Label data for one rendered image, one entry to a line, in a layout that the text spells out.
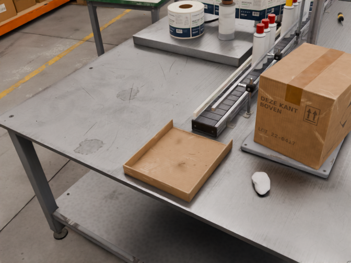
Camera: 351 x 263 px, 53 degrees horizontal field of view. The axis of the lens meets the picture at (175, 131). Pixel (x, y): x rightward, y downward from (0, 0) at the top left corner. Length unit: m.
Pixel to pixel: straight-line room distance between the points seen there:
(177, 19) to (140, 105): 0.63
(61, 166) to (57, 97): 0.99
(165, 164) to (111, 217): 0.75
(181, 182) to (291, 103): 0.42
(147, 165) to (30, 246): 1.17
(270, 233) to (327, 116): 0.37
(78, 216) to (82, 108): 0.63
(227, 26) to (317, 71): 0.86
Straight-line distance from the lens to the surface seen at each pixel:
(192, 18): 1.99
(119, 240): 1.81
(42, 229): 2.29
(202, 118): 1.35
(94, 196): 2.04
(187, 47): 1.92
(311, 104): 1.11
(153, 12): 3.00
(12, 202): 2.53
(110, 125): 1.46
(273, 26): 1.74
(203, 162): 1.23
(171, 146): 1.30
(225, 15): 1.94
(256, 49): 1.65
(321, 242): 1.07
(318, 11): 1.92
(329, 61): 1.27
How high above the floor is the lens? 1.67
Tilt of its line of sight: 37 degrees down
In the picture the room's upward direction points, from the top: 4 degrees counter-clockwise
